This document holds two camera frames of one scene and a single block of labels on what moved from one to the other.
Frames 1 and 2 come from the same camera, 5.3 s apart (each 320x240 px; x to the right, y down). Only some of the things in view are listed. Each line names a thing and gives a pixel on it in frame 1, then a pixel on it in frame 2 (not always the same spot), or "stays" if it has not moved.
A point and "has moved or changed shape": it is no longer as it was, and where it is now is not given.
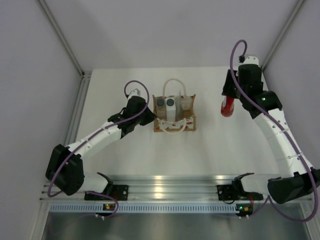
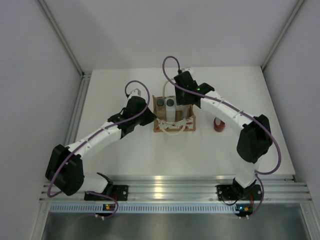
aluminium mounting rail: x=160 y=187 stays
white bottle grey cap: x=170 y=109 stays
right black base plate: x=235 y=192 stays
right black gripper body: x=230 y=88 -> x=181 y=99
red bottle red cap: x=227 y=106 has moved or changed shape
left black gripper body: x=145 y=117 stays
